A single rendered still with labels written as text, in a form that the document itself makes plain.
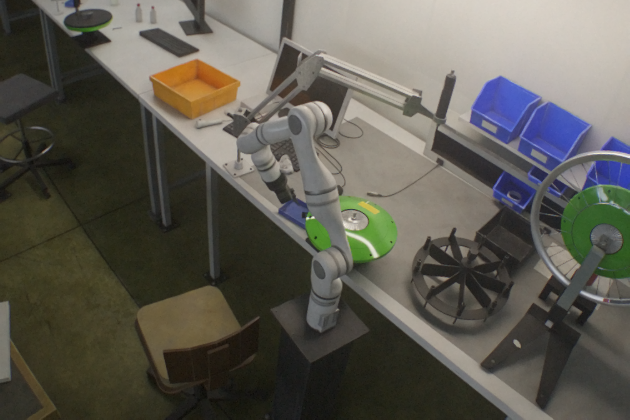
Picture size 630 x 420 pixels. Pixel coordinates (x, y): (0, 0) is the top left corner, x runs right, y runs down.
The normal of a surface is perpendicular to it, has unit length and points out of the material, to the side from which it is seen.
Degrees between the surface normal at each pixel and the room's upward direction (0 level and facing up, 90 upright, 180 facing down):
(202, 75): 86
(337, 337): 0
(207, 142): 0
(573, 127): 90
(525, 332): 18
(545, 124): 90
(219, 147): 0
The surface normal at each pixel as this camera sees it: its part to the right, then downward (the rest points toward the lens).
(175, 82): 0.77, 0.40
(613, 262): -0.59, 0.55
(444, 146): 0.11, -0.79
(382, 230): 0.39, -0.66
